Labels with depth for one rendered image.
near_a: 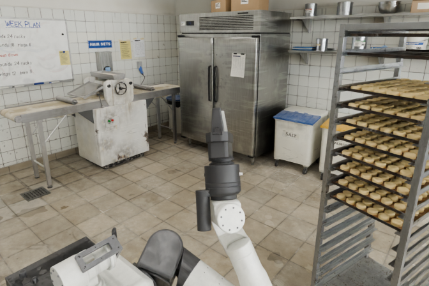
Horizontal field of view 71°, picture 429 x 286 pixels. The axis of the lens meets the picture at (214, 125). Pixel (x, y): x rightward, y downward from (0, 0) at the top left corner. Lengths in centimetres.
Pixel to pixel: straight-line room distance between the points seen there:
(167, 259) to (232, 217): 22
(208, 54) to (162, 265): 371
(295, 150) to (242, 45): 153
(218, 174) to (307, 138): 333
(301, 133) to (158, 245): 333
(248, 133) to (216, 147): 338
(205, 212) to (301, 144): 338
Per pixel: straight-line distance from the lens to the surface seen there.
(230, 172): 73
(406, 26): 156
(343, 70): 173
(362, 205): 188
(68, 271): 69
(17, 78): 468
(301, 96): 464
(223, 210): 71
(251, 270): 79
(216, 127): 74
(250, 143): 412
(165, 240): 86
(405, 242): 176
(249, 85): 395
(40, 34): 477
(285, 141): 414
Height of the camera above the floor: 177
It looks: 17 degrees down
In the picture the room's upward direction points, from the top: straight up
